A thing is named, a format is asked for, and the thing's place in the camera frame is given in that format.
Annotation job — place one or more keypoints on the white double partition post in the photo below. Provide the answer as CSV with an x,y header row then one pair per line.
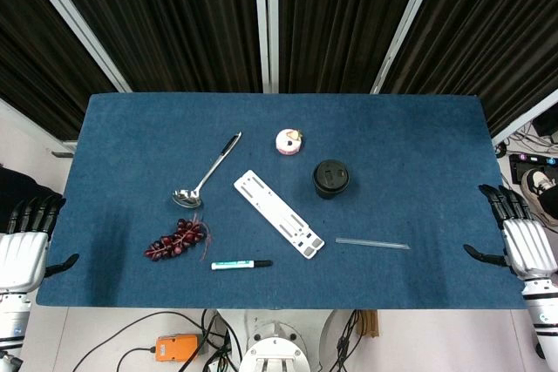
x,y
267,23

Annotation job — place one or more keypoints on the white black sneaker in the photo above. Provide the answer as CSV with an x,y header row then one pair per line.
x,y
535,180

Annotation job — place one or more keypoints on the white robot torso base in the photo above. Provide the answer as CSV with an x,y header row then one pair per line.
x,y
274,346

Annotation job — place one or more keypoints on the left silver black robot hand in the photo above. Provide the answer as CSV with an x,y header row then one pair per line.
x,y
22,259

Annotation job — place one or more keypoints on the orange control box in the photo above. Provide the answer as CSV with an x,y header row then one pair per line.
x,y
176,348

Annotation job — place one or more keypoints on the pink white toy cake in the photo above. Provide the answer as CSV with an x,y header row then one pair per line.
x,y
288,142

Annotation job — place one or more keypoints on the clear plastic straw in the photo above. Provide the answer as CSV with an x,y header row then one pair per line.
x,y
372,243

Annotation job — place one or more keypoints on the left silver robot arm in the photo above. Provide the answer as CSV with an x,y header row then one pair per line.
x,y
13,319

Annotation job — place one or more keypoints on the white folding laptop stand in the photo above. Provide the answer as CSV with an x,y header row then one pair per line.
x,y
274,211

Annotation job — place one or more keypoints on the dark red toy grapes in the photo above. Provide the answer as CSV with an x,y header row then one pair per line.
x,y
176,241

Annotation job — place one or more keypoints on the black lidded paper cup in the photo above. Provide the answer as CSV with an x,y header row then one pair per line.
x,y
330,178

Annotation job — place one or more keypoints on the green white marker pen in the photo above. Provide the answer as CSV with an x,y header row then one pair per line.
x,y
235,264

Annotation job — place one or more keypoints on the black floor power strip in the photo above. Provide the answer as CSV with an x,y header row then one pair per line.
x,y
521,167

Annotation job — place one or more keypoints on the white partition frame post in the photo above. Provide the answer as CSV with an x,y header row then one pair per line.
x,y
74,23
527,115
405,28

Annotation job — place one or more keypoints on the blue felt table cloth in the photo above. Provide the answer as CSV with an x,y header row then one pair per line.
x,y
392,137

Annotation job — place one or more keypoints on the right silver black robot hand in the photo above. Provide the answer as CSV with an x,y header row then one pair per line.
x,y
529,245

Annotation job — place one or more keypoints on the dark pleated curtain panel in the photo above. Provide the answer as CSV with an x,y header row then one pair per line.
x,y
39,67
488,32
340,19
174,19

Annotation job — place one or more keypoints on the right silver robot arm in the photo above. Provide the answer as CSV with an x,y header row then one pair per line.
x,y
545,315

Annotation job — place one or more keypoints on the small wooden block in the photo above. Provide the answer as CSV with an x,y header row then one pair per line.
x,y
370,324

